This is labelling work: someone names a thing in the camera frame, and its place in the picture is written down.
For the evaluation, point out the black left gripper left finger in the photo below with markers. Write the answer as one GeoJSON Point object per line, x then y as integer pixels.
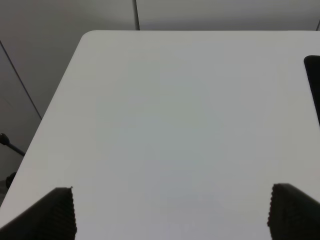
{"type": "Point", "coordinates": [50, 218]}

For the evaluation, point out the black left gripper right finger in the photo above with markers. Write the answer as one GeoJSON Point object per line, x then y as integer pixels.
{"type": "Point", "coordinates": [293, 215]}

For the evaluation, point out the black rectangular mouse pad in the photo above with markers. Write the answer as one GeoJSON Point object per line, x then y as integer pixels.
{"type": "Point", "coordinates": [312, 67]}

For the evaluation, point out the black table leg strut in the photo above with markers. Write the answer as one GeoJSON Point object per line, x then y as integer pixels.
{"type": "Point", "coordinates": [4, 140]}

